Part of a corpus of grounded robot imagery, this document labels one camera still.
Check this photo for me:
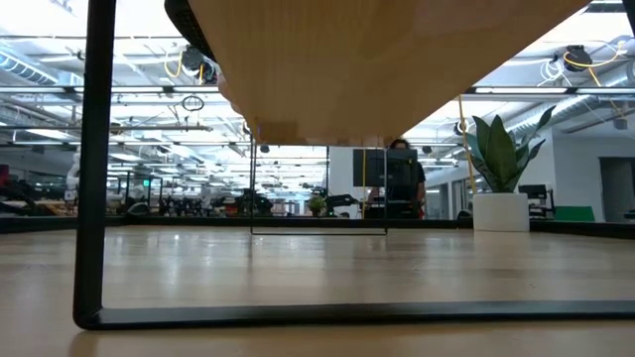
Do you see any black ceiling reel yellow cable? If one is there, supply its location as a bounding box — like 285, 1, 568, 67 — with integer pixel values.
563, 44, 621, 73

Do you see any green leafy plant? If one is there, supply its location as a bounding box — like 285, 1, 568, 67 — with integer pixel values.
463, 103, 558, 194

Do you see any black table edge rail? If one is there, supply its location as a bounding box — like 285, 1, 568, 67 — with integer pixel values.
0, 215, 635, 240

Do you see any yellow hanging cable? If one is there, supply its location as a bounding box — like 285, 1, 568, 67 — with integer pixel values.
456, 93, 476, 194

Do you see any black wall monitor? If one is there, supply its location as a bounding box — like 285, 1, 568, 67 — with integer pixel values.
352, 148, 420, 188

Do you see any grey door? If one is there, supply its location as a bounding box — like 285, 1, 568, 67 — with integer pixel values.
598, 157, 635, 222

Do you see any light wooden shelf board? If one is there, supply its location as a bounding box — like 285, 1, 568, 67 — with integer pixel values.
187, 0, 591, 148

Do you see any small background potted plant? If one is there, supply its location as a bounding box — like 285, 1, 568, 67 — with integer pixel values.
307, 195, 328, 218

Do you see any person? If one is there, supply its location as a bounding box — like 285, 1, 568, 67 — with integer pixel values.
366, 137, 428, 220

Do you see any green background panel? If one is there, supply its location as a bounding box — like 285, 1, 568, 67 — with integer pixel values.
554, 205, 596, 223

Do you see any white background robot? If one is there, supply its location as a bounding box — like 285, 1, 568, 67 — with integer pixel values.
65, 151, 78, 199

